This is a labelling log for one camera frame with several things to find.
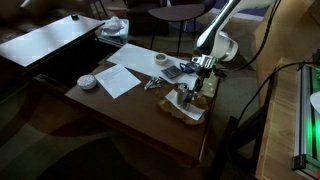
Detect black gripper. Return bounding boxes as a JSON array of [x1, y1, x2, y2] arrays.
[[192, 66, 214, 95]]

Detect metal measuring scoop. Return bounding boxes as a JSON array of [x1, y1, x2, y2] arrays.
[[186, 90, 198, 103]]

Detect olive green card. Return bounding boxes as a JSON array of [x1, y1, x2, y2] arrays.
[[199, 71, 220, 99]]

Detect small grey cylinder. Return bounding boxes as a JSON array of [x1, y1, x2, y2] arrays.
[[182, 101, 193, 112]]

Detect white paper slip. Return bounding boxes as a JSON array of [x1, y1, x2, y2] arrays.
[[164, 88, 207, 122]]

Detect grey calculator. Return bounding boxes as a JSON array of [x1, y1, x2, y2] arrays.
[[160, 64, 185, 80]]

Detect brown wooden slab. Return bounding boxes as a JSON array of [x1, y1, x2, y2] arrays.
[[156, 89, 210, 126]]

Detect masking tape roll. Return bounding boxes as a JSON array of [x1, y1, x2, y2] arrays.
[[153, 52, 169, 66]]

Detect brown wooden coffee table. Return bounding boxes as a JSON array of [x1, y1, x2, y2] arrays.
[[64, 42, 223, 168]]

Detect large white board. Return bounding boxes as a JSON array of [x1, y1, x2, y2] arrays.
[[106, 43, 221, 91]]

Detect black metal stand leg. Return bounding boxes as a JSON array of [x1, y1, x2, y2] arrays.
[[206, 71, 278, 180]]

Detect dark round side table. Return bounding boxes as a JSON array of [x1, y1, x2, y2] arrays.
[[148, 3, 214, 59]]

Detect white paper sheet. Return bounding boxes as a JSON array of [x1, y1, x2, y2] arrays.
[[94, 63, 142, 100]]

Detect light wooden robot table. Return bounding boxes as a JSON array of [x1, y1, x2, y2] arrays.
[[254, 0, 320, 180]]

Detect clear plastic storage bin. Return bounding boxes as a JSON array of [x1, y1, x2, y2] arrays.
[[96, 18, 130, 46]]

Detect white plastic bag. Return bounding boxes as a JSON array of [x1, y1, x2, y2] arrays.
[[100, 15, 128, 36]]

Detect round white container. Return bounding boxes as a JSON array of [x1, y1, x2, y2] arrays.
[[76, 74, 98, 91]]

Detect patterned rug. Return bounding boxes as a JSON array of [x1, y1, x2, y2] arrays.
[[0, 19, 261, 180]]

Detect white board panel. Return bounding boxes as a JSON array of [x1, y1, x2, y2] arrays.
[[0, 13, 106, 73]]

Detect brown leather sofa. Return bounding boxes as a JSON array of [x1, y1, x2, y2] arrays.
[[0, 0, 93, 36]]

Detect silver wrist mount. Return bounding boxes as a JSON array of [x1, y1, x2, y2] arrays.
[[191, 54, 215, 70]]

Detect black cable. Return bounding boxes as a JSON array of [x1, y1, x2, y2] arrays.
[[213, 0, 283, 76], [233, 59, 316, 134]]

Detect aluminium rail frame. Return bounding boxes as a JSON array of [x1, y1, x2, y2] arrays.
[[292, 63, 320, 179]]

